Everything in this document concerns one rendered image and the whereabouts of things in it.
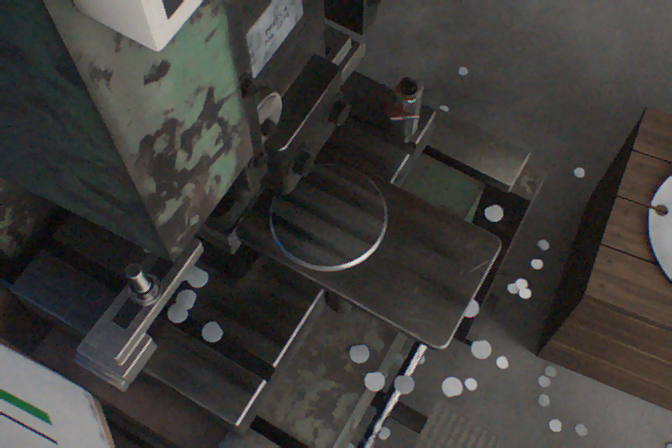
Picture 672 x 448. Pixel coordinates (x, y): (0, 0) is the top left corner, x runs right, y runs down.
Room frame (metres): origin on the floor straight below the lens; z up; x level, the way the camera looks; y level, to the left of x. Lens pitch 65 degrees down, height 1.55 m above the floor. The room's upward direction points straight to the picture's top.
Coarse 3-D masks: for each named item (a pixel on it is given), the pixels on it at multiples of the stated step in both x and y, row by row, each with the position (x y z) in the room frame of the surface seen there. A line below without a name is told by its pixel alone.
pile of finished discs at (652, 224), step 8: (664, 184) 0.63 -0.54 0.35; (664, 192) 0.62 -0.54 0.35; (656, 200) 0.60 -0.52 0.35; (664, 200) 0.60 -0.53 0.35; (648, 216) 0.57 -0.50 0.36; (656, 216) 0.58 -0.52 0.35; (664, 216) 0.58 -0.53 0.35; (648, 224) 0.56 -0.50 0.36; (656, 224) 0.56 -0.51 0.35; (664, 224) 0.56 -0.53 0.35; (648, 232) 0.55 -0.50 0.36; (656, 232) 0.55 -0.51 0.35; (664, 232) 0.55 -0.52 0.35; (656, 240) 0.53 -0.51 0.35; (664, 240) 0.53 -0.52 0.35; (656, 248) 0.52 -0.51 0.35; (664, 248) 0.52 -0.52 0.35; (656, 256) 0.50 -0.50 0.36; (664, 256) 0.51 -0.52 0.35; (664, 264) 0.49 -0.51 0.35; (664, 272) 0.48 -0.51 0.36
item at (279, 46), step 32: (256, 0) 0.38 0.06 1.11; (288, 0) 0.41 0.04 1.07; (320, 0) 0.45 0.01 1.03; (256, 32) 0.37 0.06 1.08; (288, 32) 0.40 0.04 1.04; (320, 32) 0.45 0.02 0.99; (256, 64) 0.37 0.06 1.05; (288, 64) 0.40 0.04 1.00; (320, 64) 0.42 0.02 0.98; (256, 96) 0.36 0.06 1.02; (288, 96) 0.39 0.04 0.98; (320, 96) 0.39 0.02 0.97; (288, 128) 0.36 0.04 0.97; (320, 128) 0.39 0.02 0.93; (288, 160) 0.34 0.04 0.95; (288, 192) 0.34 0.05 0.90
